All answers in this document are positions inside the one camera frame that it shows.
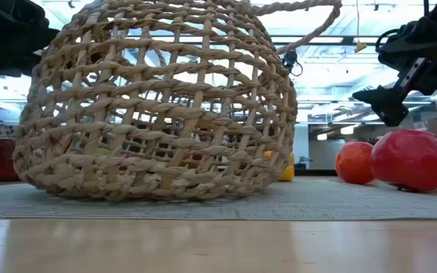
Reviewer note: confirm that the yellow hanging plug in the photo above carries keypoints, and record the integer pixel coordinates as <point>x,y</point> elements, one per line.
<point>360,46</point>

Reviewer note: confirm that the red streaked apple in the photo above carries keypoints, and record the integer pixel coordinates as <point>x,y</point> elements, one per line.
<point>353,163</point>

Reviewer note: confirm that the red-purple grape bunch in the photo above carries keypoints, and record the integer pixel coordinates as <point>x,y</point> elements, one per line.
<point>127,159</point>

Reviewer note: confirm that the large red apple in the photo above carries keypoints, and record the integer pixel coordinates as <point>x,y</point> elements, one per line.
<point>410,159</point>

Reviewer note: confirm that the floral patterned fabric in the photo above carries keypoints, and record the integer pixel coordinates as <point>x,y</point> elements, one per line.
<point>0,132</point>

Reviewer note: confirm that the grey woven placemat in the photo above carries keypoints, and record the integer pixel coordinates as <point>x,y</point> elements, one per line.
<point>317,201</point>

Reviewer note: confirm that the yellow bell pepper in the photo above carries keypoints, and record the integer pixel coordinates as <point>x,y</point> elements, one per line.
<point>288,173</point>

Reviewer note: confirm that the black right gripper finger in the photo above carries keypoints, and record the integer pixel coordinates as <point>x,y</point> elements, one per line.
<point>412,43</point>
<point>387,108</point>

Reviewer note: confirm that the black hanging camera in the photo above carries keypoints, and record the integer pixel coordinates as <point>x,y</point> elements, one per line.
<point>290,60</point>

